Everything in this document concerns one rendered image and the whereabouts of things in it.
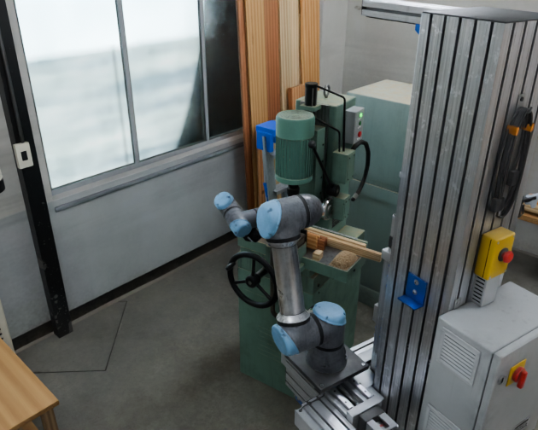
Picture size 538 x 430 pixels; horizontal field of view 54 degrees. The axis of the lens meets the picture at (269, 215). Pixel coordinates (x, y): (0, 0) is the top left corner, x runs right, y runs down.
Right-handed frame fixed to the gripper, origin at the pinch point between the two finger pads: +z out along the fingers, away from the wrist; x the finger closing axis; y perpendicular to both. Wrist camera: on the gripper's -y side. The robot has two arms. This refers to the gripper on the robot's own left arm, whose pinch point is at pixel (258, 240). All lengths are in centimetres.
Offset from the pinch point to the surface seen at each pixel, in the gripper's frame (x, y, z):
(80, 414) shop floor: 127, 30, 40
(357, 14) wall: -205, 173, 117
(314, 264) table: -10.2, -19.4, 18.2
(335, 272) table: -13.7, -29.2, 18.7
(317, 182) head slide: -40.7, 8.5, 13.2
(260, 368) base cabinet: 47, -7, 79
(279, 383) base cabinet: 45, -20, 82
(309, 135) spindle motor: -48, 9, -16
